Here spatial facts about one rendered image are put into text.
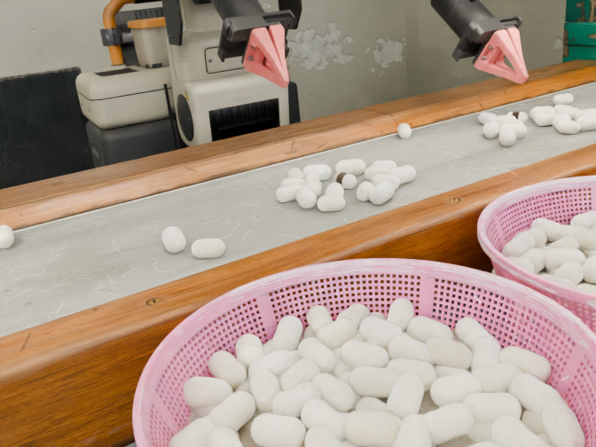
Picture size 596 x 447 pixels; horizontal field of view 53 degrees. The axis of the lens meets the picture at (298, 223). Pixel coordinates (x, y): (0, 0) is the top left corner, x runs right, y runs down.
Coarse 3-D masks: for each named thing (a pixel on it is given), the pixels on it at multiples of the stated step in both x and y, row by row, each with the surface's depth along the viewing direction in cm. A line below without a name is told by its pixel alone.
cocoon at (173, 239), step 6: (168, 228) 60; (174, 228) 60; (162, 234) 60; (168, 234) 58; (174, 234) 58; (180, 234) 58; (162, 240) 59; (168, 240) 58; (174, 240) 58; (180, 240) 58; (168, 246) 58; (174, 246) 58; (180, 246) 58; (174, 252) 58
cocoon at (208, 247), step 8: (200, 240) 57; (208, 240) 57; (216, 240) 56; (192, 248) 57; (200, 248) 56; (208, 248) 56; (216, 248) 56; (224, 248) 57; (200, 256) 57; (208, 256) 57; (216, 256) 57
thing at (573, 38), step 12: (564, 24) 130; (576, 24) 128; (588, 24) 126; (564, 36) 131; (576, 36) 128; (588, 36) 126; (564, 48) 132; (576, 48) 129; (588, 48) 127; (564, 60) 133
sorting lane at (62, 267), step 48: (576, 96) 107; (384, 144) 89; (432, 144) 87; (480, 144) 84; (528, 144) 82; (576, 144) 80; (192, 192) 77; (240, 192) 75; (432, 192) 68; (48, 240) 66; (96, 240) 64; (144, 240) 63; (192, 240) 62; (240, 240) 60; (288, 240) 59; (0, 288) 55; (48, 288) 54; (96, 288) 53; (144, 288) 53; (0, 336) 47
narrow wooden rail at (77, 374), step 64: (448, 192) 60; (256, 256) 50; (320, 256) 49; (384, 256) 52; (448, 256) 56; (64, 320) 43; (128, 320) 42; (0, 384) 38; (64, 384) 40; (128, 384) 42
